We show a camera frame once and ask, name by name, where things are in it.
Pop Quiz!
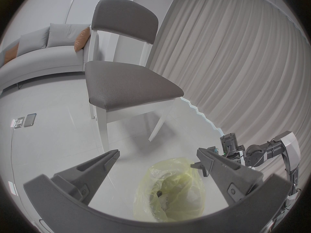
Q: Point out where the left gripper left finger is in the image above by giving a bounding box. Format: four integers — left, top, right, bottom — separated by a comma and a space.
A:
51, 150, 121, 205

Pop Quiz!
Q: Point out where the orange cushion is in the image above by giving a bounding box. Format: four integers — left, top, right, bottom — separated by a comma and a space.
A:
74, 27, 91, 52
4, 44, 19, 64

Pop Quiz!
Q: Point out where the white cable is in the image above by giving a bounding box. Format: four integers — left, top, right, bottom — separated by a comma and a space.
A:
10, 119, 18, 181

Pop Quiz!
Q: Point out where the white trash bin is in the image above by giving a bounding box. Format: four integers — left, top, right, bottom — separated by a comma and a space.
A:
136, 159, 204, 223

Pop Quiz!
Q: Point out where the beige curtain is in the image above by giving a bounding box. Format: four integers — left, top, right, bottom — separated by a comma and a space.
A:
145, 0, 311, 186

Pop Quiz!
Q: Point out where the grey sofa cushion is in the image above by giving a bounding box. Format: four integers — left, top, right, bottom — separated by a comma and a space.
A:
19, 27, 50, 58
47, 23, 91, 49

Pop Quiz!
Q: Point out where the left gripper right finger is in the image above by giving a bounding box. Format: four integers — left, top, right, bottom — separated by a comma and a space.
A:
197, 148, 264, 206

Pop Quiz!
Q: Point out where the dark grey white-legged chair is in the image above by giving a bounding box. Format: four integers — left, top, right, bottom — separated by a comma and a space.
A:
85, 0, 184, 152

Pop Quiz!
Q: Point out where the yellow plastic bag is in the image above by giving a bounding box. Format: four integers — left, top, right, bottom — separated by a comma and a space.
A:
133, 157, 205, 223

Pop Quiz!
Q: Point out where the grey sofa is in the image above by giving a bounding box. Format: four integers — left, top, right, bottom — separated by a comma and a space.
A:
0, 23, 100, 96

